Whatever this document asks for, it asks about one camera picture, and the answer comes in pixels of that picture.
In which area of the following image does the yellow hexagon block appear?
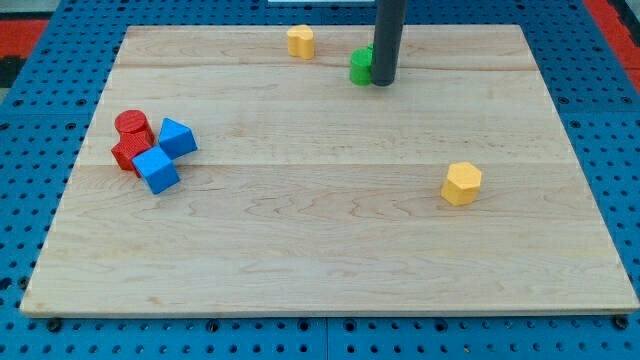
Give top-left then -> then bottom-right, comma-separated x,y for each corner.
440,162 -> 483,206

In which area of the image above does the wooden board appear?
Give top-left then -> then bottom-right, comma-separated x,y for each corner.
21,25 -> 639,318

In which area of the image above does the green block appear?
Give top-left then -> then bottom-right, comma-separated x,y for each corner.
349,44 -> 373,86

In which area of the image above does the yellow heart block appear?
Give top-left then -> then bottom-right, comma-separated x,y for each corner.
286,24 -> 315,60

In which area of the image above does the blue triangle block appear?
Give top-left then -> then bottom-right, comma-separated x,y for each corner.
158,118 -> 198,160

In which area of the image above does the blue cube block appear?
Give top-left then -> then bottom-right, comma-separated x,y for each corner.
132,146 -> 180,194

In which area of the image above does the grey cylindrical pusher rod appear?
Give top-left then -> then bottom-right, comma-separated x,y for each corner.
371,0 -> 408,87

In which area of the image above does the red star block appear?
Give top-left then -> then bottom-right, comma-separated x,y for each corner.
111,131 -> 155,177

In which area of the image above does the red cylinder block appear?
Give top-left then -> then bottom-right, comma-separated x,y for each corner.
114,109 -> 149,134

